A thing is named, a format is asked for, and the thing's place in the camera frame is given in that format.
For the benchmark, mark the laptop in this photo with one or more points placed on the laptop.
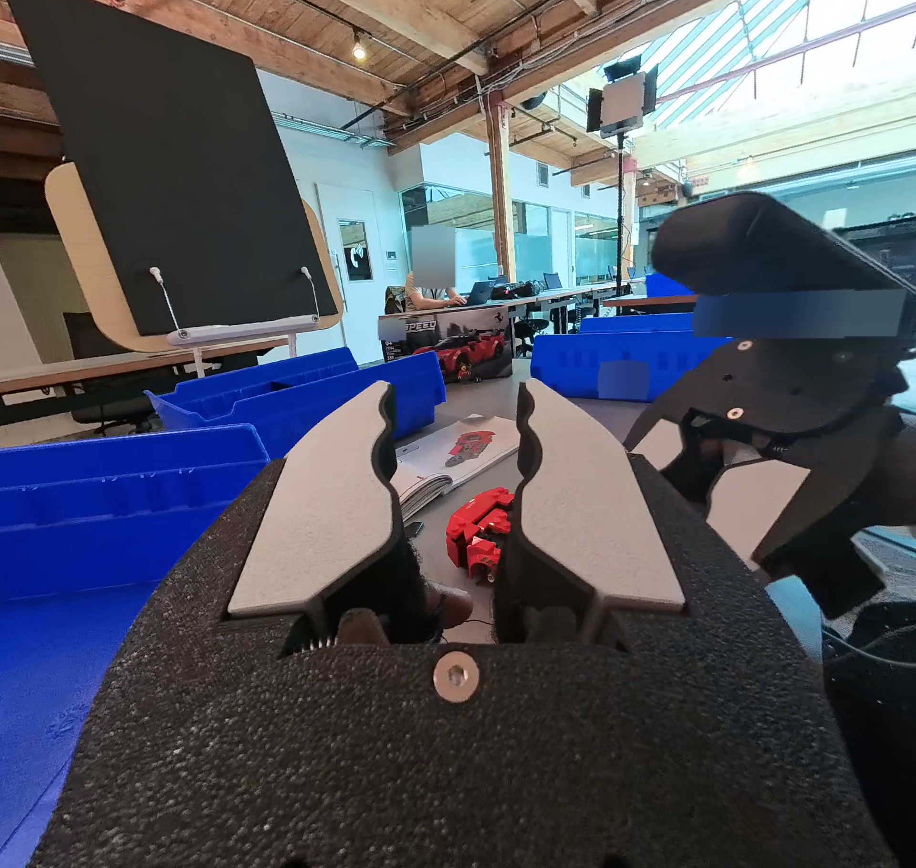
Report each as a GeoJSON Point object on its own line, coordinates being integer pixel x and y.
{"type": "Point", "coordinates": [478, 294]}

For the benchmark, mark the large blue plastic bin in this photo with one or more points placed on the large blue plastic bin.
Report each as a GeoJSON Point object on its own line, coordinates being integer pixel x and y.
{"type": "Point", "coordinates": [107, 510]}

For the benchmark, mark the white board holder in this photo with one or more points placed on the white board holder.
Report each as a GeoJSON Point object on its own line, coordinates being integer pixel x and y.
{"type": "Point", "coordinates": [243, 330]}

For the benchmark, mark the large black board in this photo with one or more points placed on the large black board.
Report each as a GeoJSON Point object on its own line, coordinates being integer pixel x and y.
{"type": "Point", "coordinates": [172, 188]}

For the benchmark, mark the toy instruction booklet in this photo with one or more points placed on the toy instruction booklet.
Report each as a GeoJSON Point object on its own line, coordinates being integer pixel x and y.
{"type": "Point", "coordinates": [465, 453]}

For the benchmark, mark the studio light panel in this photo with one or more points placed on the studio light panel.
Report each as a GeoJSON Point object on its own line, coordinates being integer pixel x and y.
{"type": "Point", "coordinates": [621, 102]}

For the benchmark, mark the black quilted pad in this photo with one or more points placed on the black quilted pad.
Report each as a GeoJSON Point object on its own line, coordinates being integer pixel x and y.
{"type": "Point", "coordinates": [873, 739]}

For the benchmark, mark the white door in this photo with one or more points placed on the white door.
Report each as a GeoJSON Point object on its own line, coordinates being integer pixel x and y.
{"type": "Point", "coordinates": [350, 288]}

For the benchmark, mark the hanging light bulb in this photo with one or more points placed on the hanging light bulb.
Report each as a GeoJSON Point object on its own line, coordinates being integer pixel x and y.
{"type": "Point", "coordinates": [358, 49]}

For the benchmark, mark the wooden desk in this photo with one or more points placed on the wooden desk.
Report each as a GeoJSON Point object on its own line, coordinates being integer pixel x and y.
{"type": "Point", "coordinates": [107, 365]}

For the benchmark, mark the black bag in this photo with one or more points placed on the black bag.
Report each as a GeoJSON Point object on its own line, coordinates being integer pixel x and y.
{"type": "Point", "coordinates": [519, 289]}

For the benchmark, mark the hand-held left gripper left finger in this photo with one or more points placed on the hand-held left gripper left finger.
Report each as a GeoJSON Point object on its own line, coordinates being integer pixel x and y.
{"type": "Point", "coordinates": [315, 503]}

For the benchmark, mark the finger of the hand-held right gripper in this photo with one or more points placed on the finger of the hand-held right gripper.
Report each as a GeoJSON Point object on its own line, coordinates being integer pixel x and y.
{"type": "Point", "coordinates": [758, 510]}
{"type": "Point", "coordinates": [662, 446]}

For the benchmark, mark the wooden post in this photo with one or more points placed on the wooden post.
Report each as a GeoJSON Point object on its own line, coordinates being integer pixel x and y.
{"type": "Point", "coordinates": [499, 188]}

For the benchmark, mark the toy car box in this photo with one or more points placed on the toy car box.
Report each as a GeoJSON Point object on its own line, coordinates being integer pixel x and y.
{"type": "Point", "coordinates": [458, 342]}

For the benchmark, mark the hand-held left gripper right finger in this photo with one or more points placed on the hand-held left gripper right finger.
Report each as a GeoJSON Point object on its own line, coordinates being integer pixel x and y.
{"type": "Point", "coordinates": [594, 503]}

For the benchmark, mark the rounded beige wooden board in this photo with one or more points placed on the rounded beige wooden board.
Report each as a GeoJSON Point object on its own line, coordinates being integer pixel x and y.
{"type": "Point", "coordinates": [79, 238]}

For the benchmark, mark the long office desk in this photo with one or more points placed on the long office desk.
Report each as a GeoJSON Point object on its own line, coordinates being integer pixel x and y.
{"type": "Point", "coordinates": [572, 294]}

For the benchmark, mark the red toy brick assembly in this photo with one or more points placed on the red toy brick assembly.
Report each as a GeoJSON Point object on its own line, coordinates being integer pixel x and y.
{"type": "Point", "coordinates": [476, 531]}

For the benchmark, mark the black light stand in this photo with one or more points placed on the black light stand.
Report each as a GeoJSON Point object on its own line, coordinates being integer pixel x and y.
{"type": "Point", "coordinates": [620, 224]}

